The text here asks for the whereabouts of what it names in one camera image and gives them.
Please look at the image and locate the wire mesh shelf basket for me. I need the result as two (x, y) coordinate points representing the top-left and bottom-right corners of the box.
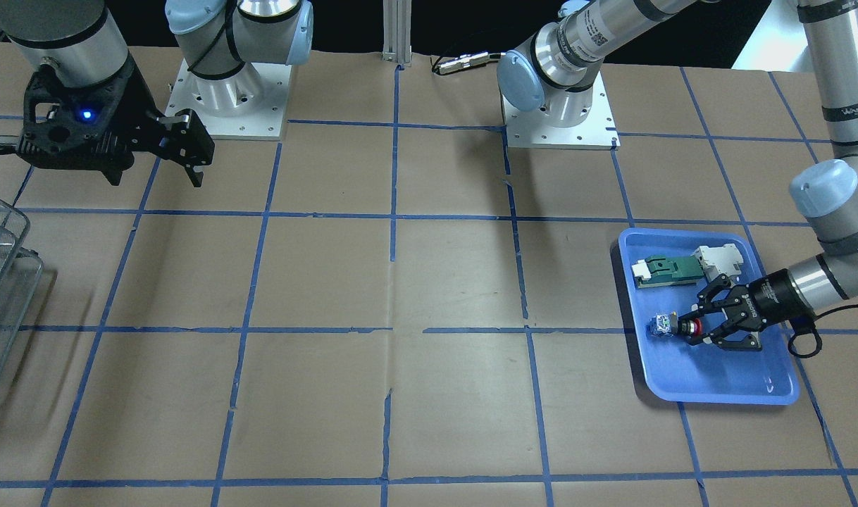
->
(0, 199), (44, 379)

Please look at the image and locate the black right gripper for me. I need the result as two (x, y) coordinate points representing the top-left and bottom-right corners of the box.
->
(17, 56), (216, 187)

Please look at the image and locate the aluminium frame post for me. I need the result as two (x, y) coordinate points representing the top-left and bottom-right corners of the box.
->
(382, 0), (413, 68)

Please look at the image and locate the silver cable connector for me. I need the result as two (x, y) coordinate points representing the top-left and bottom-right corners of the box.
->
(431, 51), (504, 76)

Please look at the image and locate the blue plastic tray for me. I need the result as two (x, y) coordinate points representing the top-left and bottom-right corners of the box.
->
(618, 227), (800, 406)

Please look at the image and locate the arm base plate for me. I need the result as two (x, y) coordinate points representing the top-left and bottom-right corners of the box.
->
(501, 73), (620, 150)
(165, 61), (296, 142)

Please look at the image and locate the red push button switch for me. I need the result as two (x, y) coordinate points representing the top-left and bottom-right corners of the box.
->
(646, 312), (704, 338)

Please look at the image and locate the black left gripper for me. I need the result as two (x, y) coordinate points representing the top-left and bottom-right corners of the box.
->
(685, 274), (794, 351)

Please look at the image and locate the white relay module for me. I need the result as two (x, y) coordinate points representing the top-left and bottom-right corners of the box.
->
(692, 243), (745, 282)

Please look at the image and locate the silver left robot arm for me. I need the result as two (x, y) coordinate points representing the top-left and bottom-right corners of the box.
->
(497, 1), (858, 349)

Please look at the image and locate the green terminal block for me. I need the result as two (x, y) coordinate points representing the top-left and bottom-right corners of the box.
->
(630, 256), (704, 288)

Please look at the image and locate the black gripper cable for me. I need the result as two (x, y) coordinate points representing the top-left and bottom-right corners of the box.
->
(786, 303), (858, 359)

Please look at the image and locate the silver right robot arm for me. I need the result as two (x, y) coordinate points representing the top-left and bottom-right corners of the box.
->
(0, 1), (738, 338)

